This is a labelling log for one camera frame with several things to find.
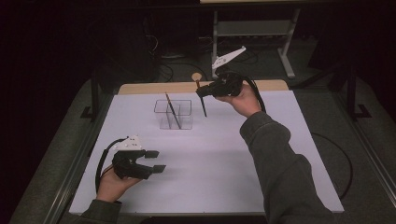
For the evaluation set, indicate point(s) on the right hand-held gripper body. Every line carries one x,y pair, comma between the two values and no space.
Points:
229,85

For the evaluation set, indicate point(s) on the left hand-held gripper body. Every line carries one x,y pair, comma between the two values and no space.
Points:
127,168

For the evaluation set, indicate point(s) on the fluffy makeup brush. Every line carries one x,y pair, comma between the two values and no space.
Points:
196,76

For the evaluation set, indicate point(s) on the clear acrylic organizer box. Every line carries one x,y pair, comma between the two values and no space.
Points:
185,119

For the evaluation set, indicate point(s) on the thin makeup brush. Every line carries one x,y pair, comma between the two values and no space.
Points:
173,110

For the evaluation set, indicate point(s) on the person's right hand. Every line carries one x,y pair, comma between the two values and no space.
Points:
244,102

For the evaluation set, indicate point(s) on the person's left hand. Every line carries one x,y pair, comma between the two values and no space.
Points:
112,189

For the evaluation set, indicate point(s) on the black metal stand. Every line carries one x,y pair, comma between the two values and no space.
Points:
94,93
351,93

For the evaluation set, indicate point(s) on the aluminium rail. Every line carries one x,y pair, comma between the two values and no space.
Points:
370,149
71,177

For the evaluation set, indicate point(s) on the white metal desk frame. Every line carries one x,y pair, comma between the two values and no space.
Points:
288,62

